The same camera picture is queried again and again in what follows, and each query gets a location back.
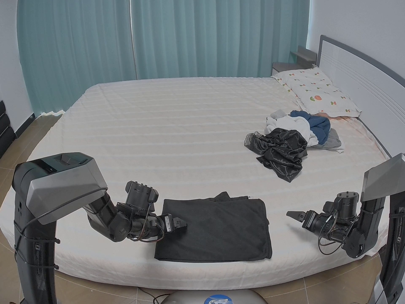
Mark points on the grey bedside table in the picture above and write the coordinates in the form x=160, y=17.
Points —
x=283, y=66

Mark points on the blue-green curtain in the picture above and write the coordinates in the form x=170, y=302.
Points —
x=218, y=27
x=76, y=43

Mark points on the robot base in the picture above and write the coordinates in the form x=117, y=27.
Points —
x=189, y=299

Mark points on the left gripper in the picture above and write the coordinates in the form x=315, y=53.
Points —
x=164, y=223

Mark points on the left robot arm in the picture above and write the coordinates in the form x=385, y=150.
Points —
x=63, y=176

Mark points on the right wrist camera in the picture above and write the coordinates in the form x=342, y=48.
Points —
x=327, y=207

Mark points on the black chest of drawers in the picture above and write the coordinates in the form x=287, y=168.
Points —
x=5, y=125

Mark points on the dark blue garment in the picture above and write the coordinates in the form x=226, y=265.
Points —
x=321, y=127

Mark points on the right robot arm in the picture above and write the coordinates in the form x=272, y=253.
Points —
x=379, y=176

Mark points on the white garment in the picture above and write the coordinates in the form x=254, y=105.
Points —
x=294, y=127

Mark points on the bed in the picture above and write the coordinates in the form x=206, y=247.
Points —
x=174, y=122

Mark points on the grey garment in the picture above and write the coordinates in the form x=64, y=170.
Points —
x=277, y=113
x=333, y=142

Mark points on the white printed pillow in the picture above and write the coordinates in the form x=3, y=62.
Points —
x=316, y=89

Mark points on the black satin garment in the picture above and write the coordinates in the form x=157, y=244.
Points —
x=281, y=150

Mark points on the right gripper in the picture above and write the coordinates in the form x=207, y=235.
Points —
x=314, y=222

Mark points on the black T-shirt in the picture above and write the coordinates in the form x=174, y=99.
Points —
x=218, y=230

